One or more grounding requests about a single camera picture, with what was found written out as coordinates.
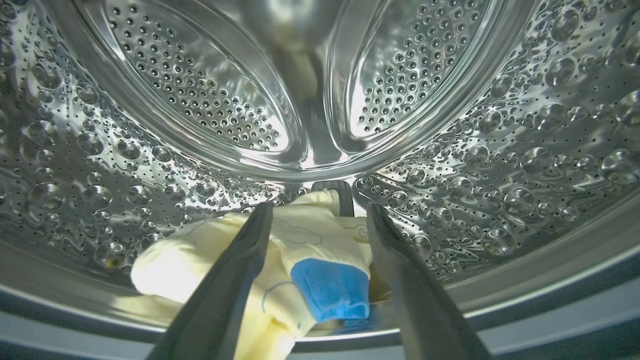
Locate white front-load washing machine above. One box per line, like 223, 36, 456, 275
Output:
0, 0, 640, 360

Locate cream baby garment blue cuffs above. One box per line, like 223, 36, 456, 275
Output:
131, 190, 373, 360

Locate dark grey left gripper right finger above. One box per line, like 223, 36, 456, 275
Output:
366, 202, 493, 360

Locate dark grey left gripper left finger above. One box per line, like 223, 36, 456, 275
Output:
145, 202, 275, 360

